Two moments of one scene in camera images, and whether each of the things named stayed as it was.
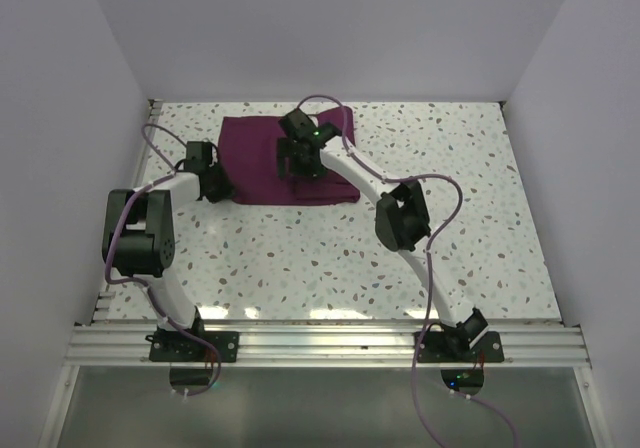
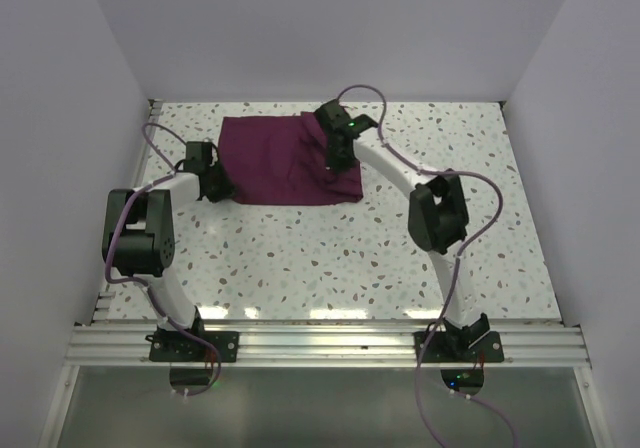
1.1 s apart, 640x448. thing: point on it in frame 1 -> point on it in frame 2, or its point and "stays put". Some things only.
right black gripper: [286, 149] -> [337, 165]
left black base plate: [174, 346] stays put
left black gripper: [227, 189] stays put
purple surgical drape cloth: [247, 147] stays put
